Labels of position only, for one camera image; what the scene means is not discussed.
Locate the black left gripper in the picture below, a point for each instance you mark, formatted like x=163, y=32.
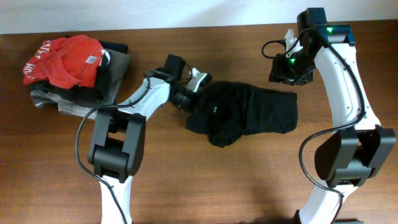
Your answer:
x=195, y=104

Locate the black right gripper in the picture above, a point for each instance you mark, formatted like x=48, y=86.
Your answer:
x=279, y=73

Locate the black t-shirt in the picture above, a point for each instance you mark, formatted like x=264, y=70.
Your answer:
x=226, y=111

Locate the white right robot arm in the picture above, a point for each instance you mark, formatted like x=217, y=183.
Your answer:
x=357, y=144

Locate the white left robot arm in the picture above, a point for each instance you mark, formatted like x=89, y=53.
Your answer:
x=117, y=146

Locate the grey folded garment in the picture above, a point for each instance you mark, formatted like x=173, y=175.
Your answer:
x=118, y=67

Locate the dark navy folded garment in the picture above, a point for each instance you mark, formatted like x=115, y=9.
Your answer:
x=116, y=46

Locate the black folded garment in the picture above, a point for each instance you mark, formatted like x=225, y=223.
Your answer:
x=77, y=95

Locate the red folded shirt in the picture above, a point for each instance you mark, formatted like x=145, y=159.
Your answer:
x=65, y=62

